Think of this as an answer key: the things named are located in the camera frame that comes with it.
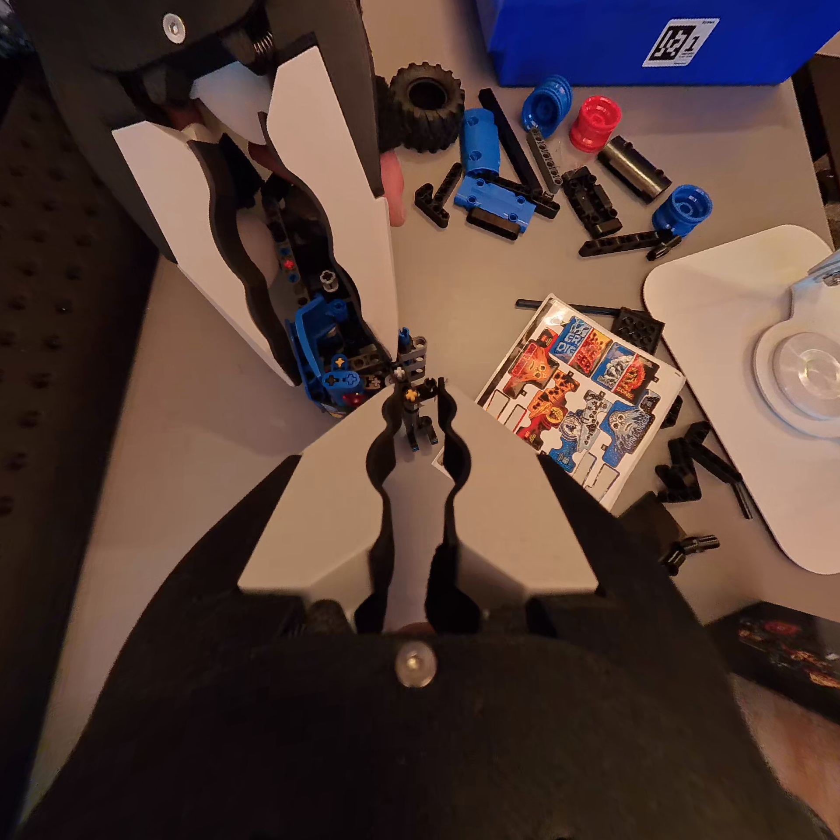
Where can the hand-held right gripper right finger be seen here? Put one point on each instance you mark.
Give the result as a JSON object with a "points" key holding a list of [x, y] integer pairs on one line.
{"points": [[518, 525]]}

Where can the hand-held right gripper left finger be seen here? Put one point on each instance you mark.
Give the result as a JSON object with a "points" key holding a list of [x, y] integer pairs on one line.
{"points": [[308, 525]]}

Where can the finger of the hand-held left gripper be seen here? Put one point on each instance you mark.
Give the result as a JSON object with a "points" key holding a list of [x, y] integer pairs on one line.
{"points": [[328, 144], [170, 184]]}

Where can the black blue toy car chassis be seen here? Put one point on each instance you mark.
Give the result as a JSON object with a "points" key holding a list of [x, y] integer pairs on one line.
{"points": [[315, 341]]}

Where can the grey desk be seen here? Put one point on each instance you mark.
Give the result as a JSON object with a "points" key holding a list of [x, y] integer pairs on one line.
{"points": [[197, 426]]}

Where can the person's left hand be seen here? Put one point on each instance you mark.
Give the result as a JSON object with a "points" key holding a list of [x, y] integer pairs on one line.
{"points": [[395, 190]]}

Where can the black toy tire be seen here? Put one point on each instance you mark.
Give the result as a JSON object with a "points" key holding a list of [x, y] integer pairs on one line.
{"points": [[387, 111], [446, 124]]}

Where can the short black beam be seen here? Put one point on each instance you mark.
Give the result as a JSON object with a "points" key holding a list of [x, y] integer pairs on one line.
{"points": [[492, 224], [433, 203]]}

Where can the colourful sticker sheet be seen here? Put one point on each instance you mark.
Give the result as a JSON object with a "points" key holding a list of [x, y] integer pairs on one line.
{"points": [[577, 407]]}

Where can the blue curved panel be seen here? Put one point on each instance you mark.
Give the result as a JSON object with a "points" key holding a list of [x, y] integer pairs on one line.
{"points": [[479, 141], [489, 197]]}

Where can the long thin black beam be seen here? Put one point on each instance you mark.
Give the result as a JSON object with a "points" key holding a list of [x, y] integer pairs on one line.
{"points": [[508, 134]]}

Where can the small black connector piece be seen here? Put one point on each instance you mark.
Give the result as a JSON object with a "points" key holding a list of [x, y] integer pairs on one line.
{"points": [[670, 412]]}

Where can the black holed beam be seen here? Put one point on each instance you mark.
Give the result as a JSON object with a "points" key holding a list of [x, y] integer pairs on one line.
{"points": [[531, 197]]}

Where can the grey holed beam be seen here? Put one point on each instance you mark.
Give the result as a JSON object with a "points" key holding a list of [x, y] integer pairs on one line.
{"points": [[543, 157]]}

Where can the blue toy wheel hub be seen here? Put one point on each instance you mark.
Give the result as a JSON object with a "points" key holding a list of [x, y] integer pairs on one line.
{"points": [[682, 210], [547, 105]]}

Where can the black studded plate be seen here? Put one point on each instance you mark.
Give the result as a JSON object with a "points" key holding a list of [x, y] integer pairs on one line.
{"points": [[638, 327]]}

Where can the red toy wheel hub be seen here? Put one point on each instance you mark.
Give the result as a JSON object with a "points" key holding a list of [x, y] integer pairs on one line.
{"points": [[595, 123]]}

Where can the chunky black holed brick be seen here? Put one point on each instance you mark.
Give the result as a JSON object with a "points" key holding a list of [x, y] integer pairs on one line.
{"points": [[590, 202]]}

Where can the blue storage bin with tag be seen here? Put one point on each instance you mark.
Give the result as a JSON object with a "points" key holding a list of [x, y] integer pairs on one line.
{"points": [[577, 39]]}

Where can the black toy set box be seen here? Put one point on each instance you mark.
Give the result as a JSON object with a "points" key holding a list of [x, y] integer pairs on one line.
{"points": [[781, 649]]}

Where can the white book stand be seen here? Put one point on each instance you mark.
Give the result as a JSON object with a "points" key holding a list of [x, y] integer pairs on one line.
{"points": [[709, 295]]}

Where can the black angled beam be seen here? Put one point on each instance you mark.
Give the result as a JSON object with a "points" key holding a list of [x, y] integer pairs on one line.
{"points": [[623, 244]]}

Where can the black curved panel piece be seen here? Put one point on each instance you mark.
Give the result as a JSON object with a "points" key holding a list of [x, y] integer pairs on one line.
{"points": [[633, 169]]}

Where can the large black frame assembly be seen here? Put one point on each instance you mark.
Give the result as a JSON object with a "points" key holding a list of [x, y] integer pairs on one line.
{"points": [[649, 518]]}

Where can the black holed frame pieces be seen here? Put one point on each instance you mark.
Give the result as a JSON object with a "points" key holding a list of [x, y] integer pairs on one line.
{"points": [[689, 469]]}

